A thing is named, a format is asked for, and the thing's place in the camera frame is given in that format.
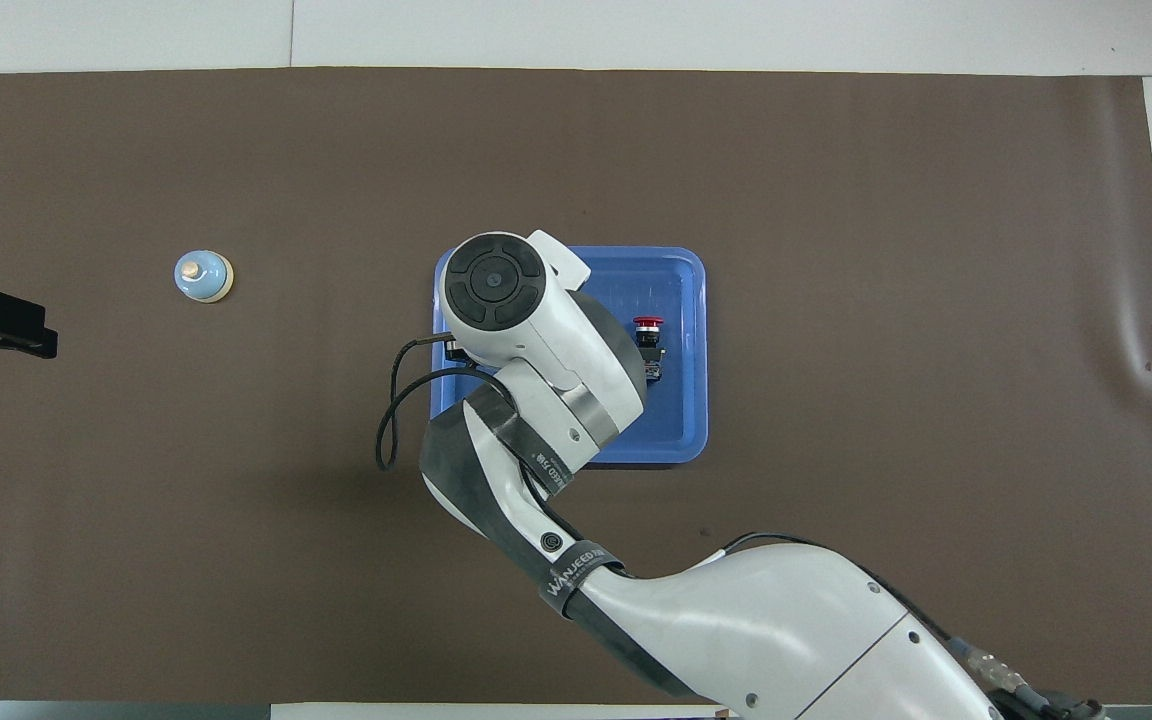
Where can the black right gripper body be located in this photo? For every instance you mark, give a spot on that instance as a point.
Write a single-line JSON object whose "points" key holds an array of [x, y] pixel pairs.
{"points": [[458, 352]]}

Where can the red mushroom push button switch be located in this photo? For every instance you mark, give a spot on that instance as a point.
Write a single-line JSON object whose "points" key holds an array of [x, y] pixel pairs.
{"points": [[649, 325]]}

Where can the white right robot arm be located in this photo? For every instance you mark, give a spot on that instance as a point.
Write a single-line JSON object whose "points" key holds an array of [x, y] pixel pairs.
{"points": [[556, 340]]}

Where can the light blue service bell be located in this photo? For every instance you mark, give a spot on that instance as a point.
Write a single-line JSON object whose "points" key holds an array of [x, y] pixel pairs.
{"points": [[201, 277]]}

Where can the blue plastic tray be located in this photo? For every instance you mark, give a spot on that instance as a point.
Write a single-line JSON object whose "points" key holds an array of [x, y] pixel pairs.
{"points": [[681, 400]]}

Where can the brown table mat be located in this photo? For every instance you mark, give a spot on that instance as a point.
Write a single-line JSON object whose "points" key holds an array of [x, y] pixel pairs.
{"points": [[236, 580]]}

